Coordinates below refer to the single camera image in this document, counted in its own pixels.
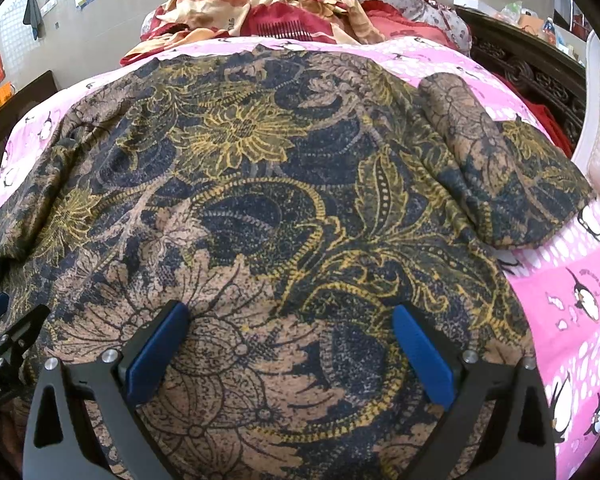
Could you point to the dark carved wooden headboard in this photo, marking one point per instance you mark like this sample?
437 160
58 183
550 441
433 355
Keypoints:
537 70

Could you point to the dark hanging cloth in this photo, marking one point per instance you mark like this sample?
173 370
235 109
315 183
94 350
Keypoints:
32 17

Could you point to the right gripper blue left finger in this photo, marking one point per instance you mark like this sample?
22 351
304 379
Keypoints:
60 440

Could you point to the clutter on shelf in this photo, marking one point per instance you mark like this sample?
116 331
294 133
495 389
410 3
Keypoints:
547 29

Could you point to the pink penguin bed sheet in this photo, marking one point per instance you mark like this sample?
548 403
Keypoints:
559 282

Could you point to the red orange crumpled blanket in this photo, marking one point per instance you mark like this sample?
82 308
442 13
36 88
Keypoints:
178 22

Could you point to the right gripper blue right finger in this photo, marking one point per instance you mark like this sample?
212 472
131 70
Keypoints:
517 442

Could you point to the brown batik floral garment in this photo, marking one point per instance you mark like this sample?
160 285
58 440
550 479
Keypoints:
290 199

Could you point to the dark wooden furniture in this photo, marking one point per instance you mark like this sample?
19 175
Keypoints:
24 100

